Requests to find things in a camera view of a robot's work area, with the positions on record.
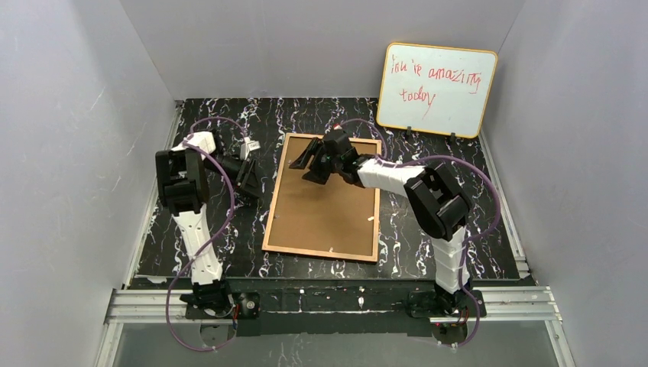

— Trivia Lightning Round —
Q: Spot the brown frame backing board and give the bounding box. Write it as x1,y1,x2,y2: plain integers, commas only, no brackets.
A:
268,138,378,258

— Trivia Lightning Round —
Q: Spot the black wooden picture frame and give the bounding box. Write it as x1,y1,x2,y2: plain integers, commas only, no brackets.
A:
261,132,383,264

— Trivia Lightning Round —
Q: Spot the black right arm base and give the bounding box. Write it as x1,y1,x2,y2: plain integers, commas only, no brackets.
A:
404,288,488,320

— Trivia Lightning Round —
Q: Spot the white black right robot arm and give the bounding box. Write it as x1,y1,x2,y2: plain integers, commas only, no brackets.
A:
290,129,472,294

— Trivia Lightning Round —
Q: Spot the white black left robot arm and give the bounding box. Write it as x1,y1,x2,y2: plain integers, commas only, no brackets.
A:
155,132,263,286

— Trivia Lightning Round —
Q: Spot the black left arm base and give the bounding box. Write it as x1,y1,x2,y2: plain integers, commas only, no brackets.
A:
180,281,261,320

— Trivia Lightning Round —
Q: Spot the whiteboard with red writing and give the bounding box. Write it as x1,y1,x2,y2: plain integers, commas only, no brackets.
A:
376,42,498,138

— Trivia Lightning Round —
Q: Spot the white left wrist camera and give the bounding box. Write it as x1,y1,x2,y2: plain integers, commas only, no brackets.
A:
239,136,260,161

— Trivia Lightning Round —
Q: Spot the aluminium mounting rail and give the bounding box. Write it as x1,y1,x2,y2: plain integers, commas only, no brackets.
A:
96,283,575,366

